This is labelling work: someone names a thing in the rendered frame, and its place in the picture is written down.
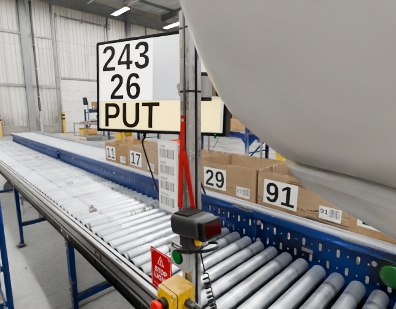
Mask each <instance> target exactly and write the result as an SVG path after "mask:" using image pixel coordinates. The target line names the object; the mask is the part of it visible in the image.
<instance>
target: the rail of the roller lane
mask: <svg viewBox="0 0 396 309"><path fill-rule="evenodd" d="M0 170H1V171H2V172H3V173H4V174H5V175H6V176H7V177H8V178H9V179H11V178H10V177H9V175H11V176H12V177H13V180H12V179H11V180H12V181H13V182H14V183H15V184H16V185H17V186H18V187H19V188H20V189H21V190H22V191H23V192H24V193H25V194H26V195H27V196H28V197H30V198H31V199H32V200H33V201H34V202H35V203H36V204H37V205H38V206H39V207H40V208H41V209H42V210H43V211H44V212H45V213H46V214H47V215H48V216H50V217H51V218H52V219H53V220H54V221H55V222H56V223H57V224H58V225H60V226H61V227H62V228H63V229H64V230H65V231H66V232H67V233H68V234H69V235H70V236H71V237H72V238H73V239H74V240H75V241H76V242H77V243H78V244H80V245H81V246H82V247H83V248H84V249H85V250H86V251H87V252H88V253H89V254H90V255H92V257H93V258H95V260H97V262H98V263H100V264H101V265H102V266H103V267H104V268H105V269H106V270H107V271H108V272H110V273H111V274H112V275H113V276H114V277H115V278H116V279H117V280H118V281H119V282H120V283H121V284H122V285H123V286H124V287H125V288H126V289H127V290H128V291H130V292H131V293H132V294H133V295H134V296H135V297H136V298H137V299H138V300H139V301H141V302H142V303H143V304H144V306H146V307H147V309H151V306H150V305H151V302H152V301H153V300H157V299H158V289H157V288H156V287H155V286H153V285H152V284H151V278H150V277H148V276H147V275H146V274H144V273H143V272H142V271H141V270H139V269H138V268H137V267H136V266H134V265H133V264H132V263H130V262H129V261H128V260H127V259H125V258H124V257H123V256H122V255H120V254H119V253H118V252H116V251H115V250H114V249H113V248H111V247H110V246H109V245H108V244H106V243H105V242H104V241H102V240H101V239H100V238H99V237H98V236H96V235H95V234H93V233H92V232H91V231H90V230H89V229H87V228H86V227H85V226H84V225H82V224H81V223H79V222H78V221H77V220H76V219H75V218H73V217H72V216H70V214H68V213H67V212H65V211H64V210H63V209H62V208H61V207H59V206H58V205H56V204H55V203H54V202H53V201H52V200H50V199H49V198H48V197H47V196H45V195H44V194H42V193H41V192H40V191H39V190H38V189H36V188H35V187H33V185H31V184H30V183H28V182H27V181H26V180H25V179H24V178H22V177H21V176H19V174H17V173H16V172H15V171H13V170H12V169H11V168H10V167H8V166H7V165H5V164H4V163H3V162H2V161H1V160H0ZM34 196H35V197H36V198H37V199H39V203H38V202H37V201H36V200H34Z"/></svg>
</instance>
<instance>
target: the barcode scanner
mask: <svg viewBox="0 0 396 309"><path fill-rule="evenodd" d="M170 223H171V229H172V232H173V233H175V234H178V235H180V241H181V246H182V247H181V248H179V249H177V253H180V254H190V255H192V254H193V250H202V249H203V248H204V246H203V245H202V242H207V241H209V240H211V239H213V238H215V237H217V236H219V235H221V220H220V217H219V216H214V215H213V214H211V213H208V212H203V210H201V209H197V208H191V207H189V208H186V209H183V210H180V211H177V212H175V213H174V214H172V216H171V217H170Z"/></svg>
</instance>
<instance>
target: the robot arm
mask: <svg viewBox="0 0 396 309"><path fill-rule="evenodd" d="M180 4H181V9H182V11H183V14H184V16H185V19H186V22H187V25H188V28H189V31H190V33H191V36H192V39H193V41H194V45H195V47H196V50H197V53H198V55H199V58H200V60H201V62H202V64H203V65H204V68H205V70H206V71H207V74H208V76H209V78H210V80H211V82H212V84H213V86H214V88H215V90H216V92H217V94H218V96H219V97H220V98H221V100H222V101H223V102H224V104H225V105H226V107H227V108H228V110H229V111H230V113H231V114H233V116H234V117H236V119H238V120H239V122H241V124H243V125H244V126H245V127H246V128H248V129H249V130H250V131H251V132H252V133H253V134H255V135H256V136H257V137H258V138H260V139H261V140H262V141H263V142H264V143H265V144H267V145H268V146H269V147H270V148H271V149H273V150H274V151H275V152H277V153H278V154H279V155H281V156H282V157H283V158H285V159H286V165H287V167H288V169H289V171H290V173H291V174H293V176H295V178H296V179H297V180H298V181H299V182H300V183H301V184H302V185H303V186H304V187H306V188H308V189H309V190H310V191H312V192H314V193H315V194H317V195H319V196H320V197H322V198H323V199H325V200H327V201H328V202H330V203H331V204H333V205H334V206H336V207H338V208H340V209H341V210H343V211H345V212H346V213H349V214H350V215H352V216H353V217H355V218H357V219H359V220H361V221H362V222H364V223H366V224H367V225H369V226H371V227H373V228H375V229H376V230H378V231H380V232H382V233H383V234H385V235H387V236H388V237H390V238H392V239H394V240H396V0H180Z"/></svg>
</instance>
